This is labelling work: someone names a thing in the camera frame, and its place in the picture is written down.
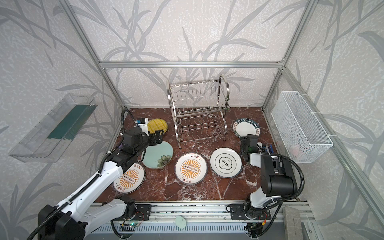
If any white plate green text rim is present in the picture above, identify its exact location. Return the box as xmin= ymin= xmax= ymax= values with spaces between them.
xmin=232 ymin=118 xmax=261 ymax=138

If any white plate black quatrefoil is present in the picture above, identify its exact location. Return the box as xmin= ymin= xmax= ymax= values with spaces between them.
xmin=210 ymin=148 xmax=243 ymax=179

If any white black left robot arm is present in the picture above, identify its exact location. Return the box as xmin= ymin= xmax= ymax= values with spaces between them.
xmin=28 ymin=127 xmax=164 ymax=240

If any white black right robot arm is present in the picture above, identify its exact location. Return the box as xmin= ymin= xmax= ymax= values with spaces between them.
xmin=241 ymin=134 xmax=305 ymax=218

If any stainless steel dish rack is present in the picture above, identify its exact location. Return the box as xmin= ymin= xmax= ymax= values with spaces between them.
xmin=167 ymin=75 xmax=230 ymax=148

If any yellow ribbed plate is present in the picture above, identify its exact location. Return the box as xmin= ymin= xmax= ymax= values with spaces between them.
xmin=148 ymin=119 xmax=168 ymax=135

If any light green flower plate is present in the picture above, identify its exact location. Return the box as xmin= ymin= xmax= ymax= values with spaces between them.
xmin=142 ymin=141 xmax=174 ymax=169

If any blue clip tool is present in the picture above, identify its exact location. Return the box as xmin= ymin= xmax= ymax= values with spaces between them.
xmin=261 ymin=144 xmax=274 ymax=153

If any orange sunburst plate left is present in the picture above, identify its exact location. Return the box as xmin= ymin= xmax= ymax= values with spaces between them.
xmin=113 ymin=163 xmax=146 ymax=194

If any orange sunburst plate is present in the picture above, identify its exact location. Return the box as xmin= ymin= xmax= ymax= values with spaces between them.
xmin=175 ymin=153 xmax=208 ymax=185
xmin=113 ymin=163 xmax=146 ymax=194

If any orange sunburst plate centre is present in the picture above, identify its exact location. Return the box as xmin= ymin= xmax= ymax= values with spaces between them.
xmin=175 ymin=153 xmax=208 ymax=185

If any pale green oval puck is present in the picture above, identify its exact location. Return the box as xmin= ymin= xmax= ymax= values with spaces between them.
xmin=175 ymin=216 xmax=187 ymax=230

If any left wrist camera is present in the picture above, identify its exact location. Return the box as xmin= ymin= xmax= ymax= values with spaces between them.
xmin=136 ymin=118 xmax=149 ymax=135

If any white wire mesh basket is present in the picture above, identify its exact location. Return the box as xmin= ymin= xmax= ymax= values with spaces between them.
xmin=272 ymin=91 xmax=333 ymax=164

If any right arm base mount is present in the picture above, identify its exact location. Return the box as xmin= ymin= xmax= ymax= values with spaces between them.
xmin=226 ymin=204 xmax=272 ymax=221

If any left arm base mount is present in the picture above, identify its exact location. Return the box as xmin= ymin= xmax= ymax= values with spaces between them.
xmin=121 ymin=204 xmax=152 ymax=221

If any clear plastic wall shelf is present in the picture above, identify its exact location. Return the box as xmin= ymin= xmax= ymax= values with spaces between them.
xmin=9 ymin=94 xmax=97 ymax=163

